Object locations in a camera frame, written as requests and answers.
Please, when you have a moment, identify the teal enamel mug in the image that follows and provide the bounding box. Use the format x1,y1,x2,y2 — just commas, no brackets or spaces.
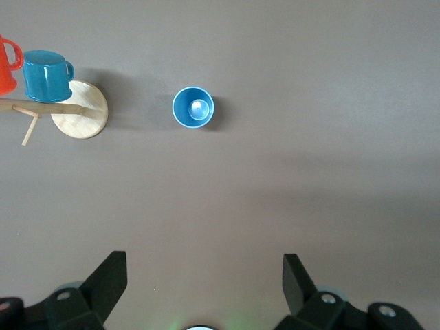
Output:
22,49,76,103

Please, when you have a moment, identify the red mug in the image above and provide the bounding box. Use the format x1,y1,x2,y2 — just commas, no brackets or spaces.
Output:
0,34,24,96

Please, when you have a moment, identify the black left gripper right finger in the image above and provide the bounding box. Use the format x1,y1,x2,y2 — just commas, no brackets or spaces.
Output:
274,253,348,330

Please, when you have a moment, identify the wooden mug tree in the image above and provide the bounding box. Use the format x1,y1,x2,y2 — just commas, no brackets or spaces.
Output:
0,80,109,147

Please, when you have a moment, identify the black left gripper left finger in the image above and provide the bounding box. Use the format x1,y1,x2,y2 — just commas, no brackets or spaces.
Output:
44,250,128,330

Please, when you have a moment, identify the blue plastic cup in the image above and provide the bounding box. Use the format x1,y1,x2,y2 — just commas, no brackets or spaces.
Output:
172,86,215,129

